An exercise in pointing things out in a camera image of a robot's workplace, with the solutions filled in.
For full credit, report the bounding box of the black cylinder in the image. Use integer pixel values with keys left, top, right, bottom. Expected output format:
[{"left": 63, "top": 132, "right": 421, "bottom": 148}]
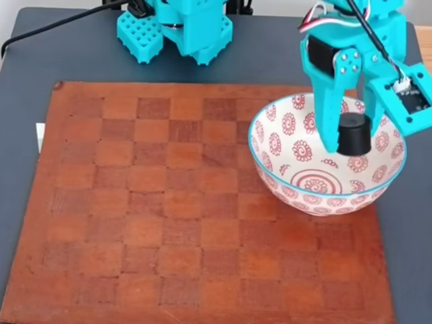
[{"left": 337, "top": 113, "right": 371, "bottom": 157}]

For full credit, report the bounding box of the white bowl with red flowers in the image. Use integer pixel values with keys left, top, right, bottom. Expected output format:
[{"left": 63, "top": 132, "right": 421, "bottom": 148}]
[{"left": 248, "top": 92, "right": 408, "bottom": 217}]

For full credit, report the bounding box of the brown wooden chessboard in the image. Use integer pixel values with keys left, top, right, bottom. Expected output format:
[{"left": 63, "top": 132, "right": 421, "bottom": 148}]
[{"left": 0, "top": 80, "right": 396, "bottom": 324}]

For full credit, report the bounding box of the white paper piece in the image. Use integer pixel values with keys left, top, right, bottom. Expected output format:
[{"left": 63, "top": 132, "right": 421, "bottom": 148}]
[{"left": 35, "top": 123, "right": 46, "bottom": 153}]

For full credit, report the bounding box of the white red servo wire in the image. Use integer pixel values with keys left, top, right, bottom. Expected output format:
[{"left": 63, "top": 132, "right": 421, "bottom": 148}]
[{"left": 298, "top": 1, "right": 371, "bottom": 34}]

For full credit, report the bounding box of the teal camera mount with board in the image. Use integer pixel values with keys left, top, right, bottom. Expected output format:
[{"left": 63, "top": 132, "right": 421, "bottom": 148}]
[{"left": 369, "top": 62, "right": 432, "bottom": 138}]

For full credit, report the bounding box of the braided camera wire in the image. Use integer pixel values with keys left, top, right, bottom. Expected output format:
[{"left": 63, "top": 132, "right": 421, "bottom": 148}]
[{"left": 346, "top": 0, "right": 412, "bottom": 92}]

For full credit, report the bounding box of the black power cable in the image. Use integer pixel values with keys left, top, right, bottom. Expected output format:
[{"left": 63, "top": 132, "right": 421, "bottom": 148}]
[{"left": 1, "top": 0, "right": 151, "bottom": 58}]

